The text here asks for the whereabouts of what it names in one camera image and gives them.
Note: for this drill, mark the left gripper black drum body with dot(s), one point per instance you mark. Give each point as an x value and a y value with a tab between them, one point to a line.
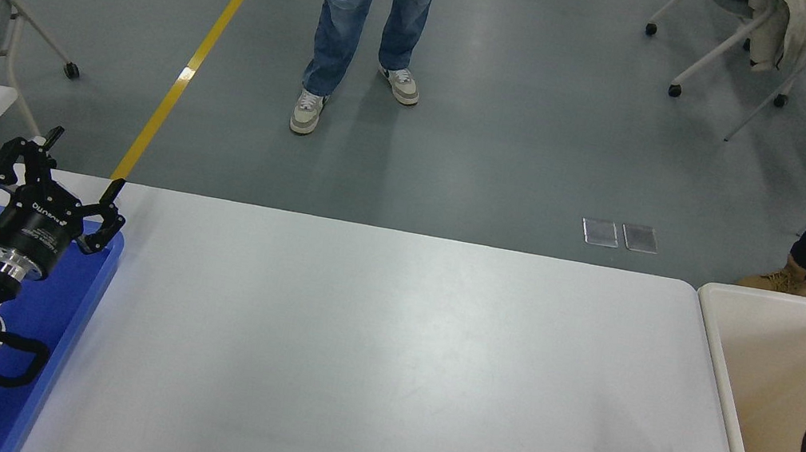
33	236

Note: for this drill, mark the silver floor plate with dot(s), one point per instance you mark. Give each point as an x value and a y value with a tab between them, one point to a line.
639	238
600	233

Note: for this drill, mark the beige jacket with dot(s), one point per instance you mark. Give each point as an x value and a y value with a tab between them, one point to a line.
790	29

